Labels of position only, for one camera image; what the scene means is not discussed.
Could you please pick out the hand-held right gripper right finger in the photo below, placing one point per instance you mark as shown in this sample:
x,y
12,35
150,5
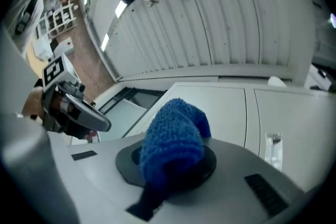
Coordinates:
x,y
92,178

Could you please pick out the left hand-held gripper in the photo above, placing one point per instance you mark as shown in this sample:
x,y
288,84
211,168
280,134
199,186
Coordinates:
x,y
55,73

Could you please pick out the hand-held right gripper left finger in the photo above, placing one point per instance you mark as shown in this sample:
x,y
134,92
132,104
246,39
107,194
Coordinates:
x,y
23,165

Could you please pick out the blue microfibre cloth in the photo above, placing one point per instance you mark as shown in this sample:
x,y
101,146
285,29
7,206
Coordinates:
x,y
173,139

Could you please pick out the grey metal locker door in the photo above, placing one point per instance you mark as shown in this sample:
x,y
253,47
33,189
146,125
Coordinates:
x,y
223,112

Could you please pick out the person's left forearm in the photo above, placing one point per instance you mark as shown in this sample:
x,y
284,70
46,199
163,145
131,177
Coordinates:
x,y
32,102

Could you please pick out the white metal cabinet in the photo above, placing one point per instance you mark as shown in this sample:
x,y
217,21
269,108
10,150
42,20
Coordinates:
x,y
296,118

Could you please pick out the black framed glass partition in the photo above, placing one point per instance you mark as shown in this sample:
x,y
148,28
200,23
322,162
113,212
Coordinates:
x,y
123,115

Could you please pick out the white box with red dot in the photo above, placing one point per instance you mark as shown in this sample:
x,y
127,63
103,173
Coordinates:
x,y
65,47

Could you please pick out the light wooden table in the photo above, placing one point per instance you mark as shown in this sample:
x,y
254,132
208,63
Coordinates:
x,y
34,60

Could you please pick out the white box appliance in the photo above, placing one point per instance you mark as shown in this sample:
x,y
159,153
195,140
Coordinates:
x,y
43,48

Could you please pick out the white shelving rack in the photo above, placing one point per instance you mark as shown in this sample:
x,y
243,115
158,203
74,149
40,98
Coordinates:
x,y
59,13

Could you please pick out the white cylindrical object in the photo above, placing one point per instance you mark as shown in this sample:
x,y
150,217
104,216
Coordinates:
x,y
277,81

